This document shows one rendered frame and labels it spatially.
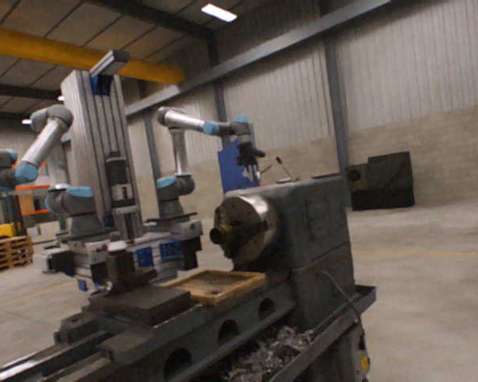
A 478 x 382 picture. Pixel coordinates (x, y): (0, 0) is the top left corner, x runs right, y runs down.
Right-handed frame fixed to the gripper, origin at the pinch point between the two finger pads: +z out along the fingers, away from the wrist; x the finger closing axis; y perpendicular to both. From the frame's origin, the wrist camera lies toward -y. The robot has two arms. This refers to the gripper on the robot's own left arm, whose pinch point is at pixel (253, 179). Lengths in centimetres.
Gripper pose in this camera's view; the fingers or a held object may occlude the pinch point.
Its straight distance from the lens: 190.4
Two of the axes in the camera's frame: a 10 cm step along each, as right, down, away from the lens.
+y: -7.4, 0.8, 6.7
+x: -6.5, 1.4, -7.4
